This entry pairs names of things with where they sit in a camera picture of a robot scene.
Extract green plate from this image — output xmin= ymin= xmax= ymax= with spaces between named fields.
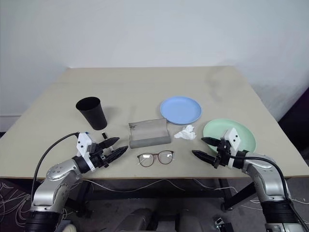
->
xmin=202 ymin=118 xmax=257 ymax=154

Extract blue plate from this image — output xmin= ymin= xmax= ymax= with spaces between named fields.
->
xmin=159 ymin=96 xmax=202 ymax=126

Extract black plastic cup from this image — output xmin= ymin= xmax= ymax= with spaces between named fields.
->
xmin=75 ymin=96 xmax=108 ymax=131

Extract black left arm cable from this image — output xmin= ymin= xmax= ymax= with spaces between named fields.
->
xmin=30 ymin=131 xmax=81 ymax=203

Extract black metal table frame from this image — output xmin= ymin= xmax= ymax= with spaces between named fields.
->
xmin=64 ymin=178 xmax=258 ymax=217

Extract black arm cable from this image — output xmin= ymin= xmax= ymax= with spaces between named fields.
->
xmin=30 ymin=131 xmax=81 ymax=203
xmin=228 ymin=156 xmax=309 ymax=232

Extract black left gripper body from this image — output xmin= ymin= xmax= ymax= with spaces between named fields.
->
xmin=88 ymin=142 xmax=109 ymax=169

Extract small black device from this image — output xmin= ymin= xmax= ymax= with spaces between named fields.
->
xmin=213 ymin=217 xmax=234 ymax=232

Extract white wire under table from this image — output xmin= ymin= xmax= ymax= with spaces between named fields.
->
xmin=79 ymin=178 xmax=244 ymax=194

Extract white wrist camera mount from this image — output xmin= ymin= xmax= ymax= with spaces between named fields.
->
xmin=222 ymin=128 xmax=242 ymax=168
xmin=76 ymin=132 xmax=97 ymax=172

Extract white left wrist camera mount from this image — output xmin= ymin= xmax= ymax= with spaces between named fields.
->
xmin=76 ymin=132 xmax=97 ymax=172

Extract grey glasses case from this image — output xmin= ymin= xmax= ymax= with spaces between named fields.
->
xmin=127 ymin=118 xmax=172 ymax=149

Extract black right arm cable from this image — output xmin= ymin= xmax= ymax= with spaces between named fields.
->
xmin=228 ymin=156 xmax=309 ymax=232

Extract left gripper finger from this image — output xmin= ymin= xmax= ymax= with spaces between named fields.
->
xmin=106 ymin=145 xmax=129 ymax=166
xmin=98 ymin=137 xmax=120 ymax=149

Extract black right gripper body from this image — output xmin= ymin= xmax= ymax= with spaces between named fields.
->
xmin=213 ymin=138 xmax=232 ymax=169

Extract crumpled white tissue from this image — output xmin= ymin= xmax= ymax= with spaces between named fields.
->
xmin=173 ymin=125 xmax=197 ymax=141

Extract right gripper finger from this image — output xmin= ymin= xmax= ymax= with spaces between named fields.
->
xmin=200 ymin=136 xmax=222 ymax=147
xmin=191 ymin=149 xmax=216 ymax=166

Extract brown round-framed glasses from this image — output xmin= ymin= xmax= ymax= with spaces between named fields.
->
xmin=137 ymin=150 xmax=175 ymax=168

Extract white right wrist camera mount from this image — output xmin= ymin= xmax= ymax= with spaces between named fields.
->
xmin=222 ymin=128 xmax=242 ymax=168

